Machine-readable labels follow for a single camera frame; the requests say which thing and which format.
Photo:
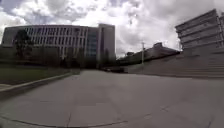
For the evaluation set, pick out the wide building with vertical windows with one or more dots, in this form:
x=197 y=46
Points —
x=66 y=41

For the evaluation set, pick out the low concrete kerb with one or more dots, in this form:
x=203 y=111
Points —
x=33 y=84

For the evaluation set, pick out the wide stone steps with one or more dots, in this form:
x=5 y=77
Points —
x=186 y=65

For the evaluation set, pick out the dark tree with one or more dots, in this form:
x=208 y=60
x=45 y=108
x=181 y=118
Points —
x=22 y=45

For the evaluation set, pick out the grey paved plaza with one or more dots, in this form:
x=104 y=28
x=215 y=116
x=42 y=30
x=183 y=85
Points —
x=113 y=100

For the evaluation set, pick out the grass strip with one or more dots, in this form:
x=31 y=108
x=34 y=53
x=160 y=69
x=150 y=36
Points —
x=26 y=74

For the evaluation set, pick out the grey terraced building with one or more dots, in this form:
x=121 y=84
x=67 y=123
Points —
x=201 y=31

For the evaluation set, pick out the pale pole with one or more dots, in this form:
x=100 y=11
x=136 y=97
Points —
x=143 y=53

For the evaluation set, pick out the low sloped-roof building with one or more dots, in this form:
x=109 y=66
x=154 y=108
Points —
x=153 y=55

